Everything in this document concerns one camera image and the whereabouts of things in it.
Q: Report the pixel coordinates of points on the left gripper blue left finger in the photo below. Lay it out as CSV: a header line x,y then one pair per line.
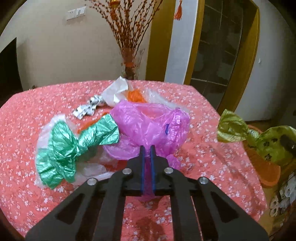
x,y
94,211

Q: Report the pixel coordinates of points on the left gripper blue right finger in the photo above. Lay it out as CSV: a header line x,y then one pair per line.
x,y
199,209

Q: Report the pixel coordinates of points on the olive green plastic bag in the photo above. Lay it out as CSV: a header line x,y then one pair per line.
x,y
232,128

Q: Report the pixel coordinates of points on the purple plastic bag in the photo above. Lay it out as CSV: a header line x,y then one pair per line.
x,y
148,124

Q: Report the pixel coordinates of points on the white paw print bag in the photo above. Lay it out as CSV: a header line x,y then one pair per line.
x,y
90,107

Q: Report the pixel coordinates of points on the white paper bag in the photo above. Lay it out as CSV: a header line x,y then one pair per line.
x,y
116,92

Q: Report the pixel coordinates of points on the orange plastic bag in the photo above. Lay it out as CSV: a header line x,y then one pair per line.
x,y
132,96

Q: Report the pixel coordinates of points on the red floral tablecloth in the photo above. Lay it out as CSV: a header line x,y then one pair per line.
x,y
23,116

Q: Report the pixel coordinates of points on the white slippers on floor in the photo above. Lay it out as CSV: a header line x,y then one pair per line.
x,y
284,198

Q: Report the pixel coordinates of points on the orange lined waste basket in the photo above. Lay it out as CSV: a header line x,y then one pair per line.
x,y
267,171

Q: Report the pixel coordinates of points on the glass sliding door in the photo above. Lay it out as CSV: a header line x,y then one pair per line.
x,y
218,48

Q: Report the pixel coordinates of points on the red berry branch vase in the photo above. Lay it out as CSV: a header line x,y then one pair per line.
x,y
129,22

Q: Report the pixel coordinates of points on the white wall switch plate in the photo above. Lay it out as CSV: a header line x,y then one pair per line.
x,y
76,13

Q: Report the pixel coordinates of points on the red fu wall ornament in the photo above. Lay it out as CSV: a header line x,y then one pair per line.
x,y
178,13

